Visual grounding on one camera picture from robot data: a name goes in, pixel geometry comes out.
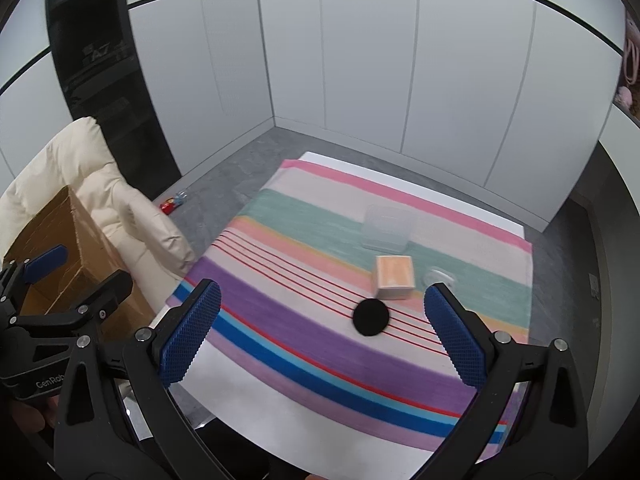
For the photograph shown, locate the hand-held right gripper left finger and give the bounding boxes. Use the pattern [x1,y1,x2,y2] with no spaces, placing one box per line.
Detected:
[52,279,223,480]

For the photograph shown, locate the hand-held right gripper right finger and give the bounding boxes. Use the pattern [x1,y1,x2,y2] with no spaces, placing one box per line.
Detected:
[423,282,591,480]

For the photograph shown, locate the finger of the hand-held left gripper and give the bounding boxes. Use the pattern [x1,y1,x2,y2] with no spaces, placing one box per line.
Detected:
[15,269,134,337]
[0,245,68,311]

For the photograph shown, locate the cardboard box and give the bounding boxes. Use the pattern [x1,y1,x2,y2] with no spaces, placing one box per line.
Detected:
[2,186,158,356]

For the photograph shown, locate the small glass bottle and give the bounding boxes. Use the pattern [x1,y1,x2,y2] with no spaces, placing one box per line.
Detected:
[422,267,457,288]

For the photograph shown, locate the black round puff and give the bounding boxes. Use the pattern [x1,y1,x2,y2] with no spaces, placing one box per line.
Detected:
[352,298,390,337]

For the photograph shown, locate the cream square box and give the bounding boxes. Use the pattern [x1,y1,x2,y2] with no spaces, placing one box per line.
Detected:
[374,255,416,301]

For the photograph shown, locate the clear plastic box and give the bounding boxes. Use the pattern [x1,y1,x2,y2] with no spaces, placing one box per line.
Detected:
[361,204,417,256]

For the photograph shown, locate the person's left hand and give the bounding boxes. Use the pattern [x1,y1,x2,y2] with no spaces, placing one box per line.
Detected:
[10,400,61,433]

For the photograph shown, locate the white table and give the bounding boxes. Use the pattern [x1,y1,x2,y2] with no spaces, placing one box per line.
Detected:
[165,151,526,466]

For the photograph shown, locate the cream padded chair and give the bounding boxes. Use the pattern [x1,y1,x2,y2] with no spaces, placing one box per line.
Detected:
[0,116,197,281]

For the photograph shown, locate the striped table cloth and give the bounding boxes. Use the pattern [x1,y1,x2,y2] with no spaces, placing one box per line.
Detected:
[167,159,533,453]

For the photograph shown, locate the black glass cabinet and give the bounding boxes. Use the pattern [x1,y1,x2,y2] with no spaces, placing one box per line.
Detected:
[45,0,183,198]

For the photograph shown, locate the pink plush handbag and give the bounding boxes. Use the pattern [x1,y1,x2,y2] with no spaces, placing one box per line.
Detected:
[624,25,640,86]

